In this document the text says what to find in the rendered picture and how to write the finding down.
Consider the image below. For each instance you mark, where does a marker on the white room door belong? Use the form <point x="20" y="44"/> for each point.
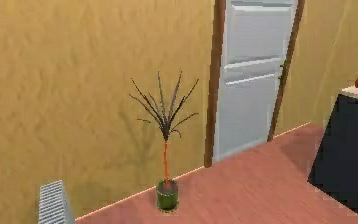
<point x="250" y="83"/>

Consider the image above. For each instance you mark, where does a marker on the house plant in green pot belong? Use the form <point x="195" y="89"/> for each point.
<point x="167" y="196"/>

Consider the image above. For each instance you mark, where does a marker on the grey ribbed bin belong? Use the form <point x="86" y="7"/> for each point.
<point x="53" y="205"/>

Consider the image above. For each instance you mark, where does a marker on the black cupboard with pale top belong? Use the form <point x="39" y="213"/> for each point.
<point x="345" y="156"/>

